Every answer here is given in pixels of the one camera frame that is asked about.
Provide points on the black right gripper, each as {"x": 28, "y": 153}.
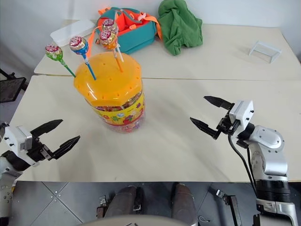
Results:
{"x": 225, "y": 124}

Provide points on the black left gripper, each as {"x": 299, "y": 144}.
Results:
{"x": 38, "y": 151}

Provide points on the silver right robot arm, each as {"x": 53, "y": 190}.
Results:
{"x": 272, "y": 155}

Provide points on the yellow-lidded lollipop jar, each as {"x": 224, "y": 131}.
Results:
{"x": 110, "y": 89}

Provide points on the green-stick lollipop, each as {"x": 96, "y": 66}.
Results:
{"x": 53, "y": 52}

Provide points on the blue-stick lollipop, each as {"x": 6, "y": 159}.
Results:
{"x": 78, "y": 44}

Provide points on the orange-stick lollipop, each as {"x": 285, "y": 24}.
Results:
{"x": 108, "y": 40}

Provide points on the white-stick lollipop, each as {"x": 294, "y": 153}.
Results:
{"x": 110, "y": 24}

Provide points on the clear plastic box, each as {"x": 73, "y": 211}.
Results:
{"x": 264, "y": 50}

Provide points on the dark rounded shape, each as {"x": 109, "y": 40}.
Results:
{"x": 123, "y": 202}
{"x": 183, "y": 202}

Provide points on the green cloth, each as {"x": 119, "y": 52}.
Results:
{"x": 178, "y": 26}

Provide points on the clear plastic container lid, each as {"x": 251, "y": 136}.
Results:
{"x": 70, "y": 31}

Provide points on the teal and orange bag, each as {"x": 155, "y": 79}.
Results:
{"x": 136, "y": 35}

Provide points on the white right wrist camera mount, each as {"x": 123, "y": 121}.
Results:
{"x": 243, "y": 111}

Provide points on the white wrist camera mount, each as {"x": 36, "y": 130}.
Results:
{"x": 243, "y": 111}
{"x": 16, "y": 141}

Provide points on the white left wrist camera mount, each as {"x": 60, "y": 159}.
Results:
{"x": 16, "y": 141}

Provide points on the black metal frame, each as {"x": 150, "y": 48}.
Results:
{"x": 9, "y": 89}

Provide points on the black metal bracket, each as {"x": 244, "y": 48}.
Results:
{"x": 231, "y": 207}

